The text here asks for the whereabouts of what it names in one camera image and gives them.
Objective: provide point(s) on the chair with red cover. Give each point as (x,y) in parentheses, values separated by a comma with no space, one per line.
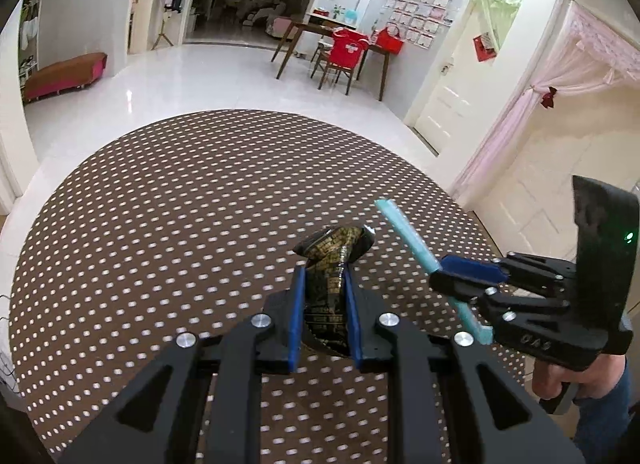
(344,57)

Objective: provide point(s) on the cream panel door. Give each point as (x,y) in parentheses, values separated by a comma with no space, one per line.
(530,208)

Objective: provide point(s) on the black gold snack wrapper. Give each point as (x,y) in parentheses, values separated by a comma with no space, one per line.
(329,253)

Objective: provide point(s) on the pink door curtain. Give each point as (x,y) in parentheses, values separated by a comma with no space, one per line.
(587,57)

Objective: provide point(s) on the red handbag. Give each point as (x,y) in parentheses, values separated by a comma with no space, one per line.
(388,39)

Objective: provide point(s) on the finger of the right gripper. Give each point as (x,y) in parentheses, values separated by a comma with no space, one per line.
(469,269)

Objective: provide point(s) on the person's jeans leg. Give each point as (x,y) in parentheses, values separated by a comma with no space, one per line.
(603,422)

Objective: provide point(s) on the wooden dining table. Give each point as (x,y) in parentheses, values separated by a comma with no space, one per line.
(297,28)

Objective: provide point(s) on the teal stick wrapper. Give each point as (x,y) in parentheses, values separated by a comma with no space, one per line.
(430,264)

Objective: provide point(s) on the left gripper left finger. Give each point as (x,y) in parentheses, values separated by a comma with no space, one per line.
(199,391)

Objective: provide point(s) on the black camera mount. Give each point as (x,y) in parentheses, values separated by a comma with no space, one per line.
(607,221)

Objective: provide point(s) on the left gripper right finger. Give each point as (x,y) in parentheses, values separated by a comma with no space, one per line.
(449,390)

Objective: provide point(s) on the white inner door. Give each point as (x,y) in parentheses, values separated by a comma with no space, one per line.
(449,103)

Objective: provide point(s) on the person's right hand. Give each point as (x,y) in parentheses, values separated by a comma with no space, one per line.
(594,383)

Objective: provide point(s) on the brown bench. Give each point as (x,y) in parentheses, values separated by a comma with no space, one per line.
(78,72)

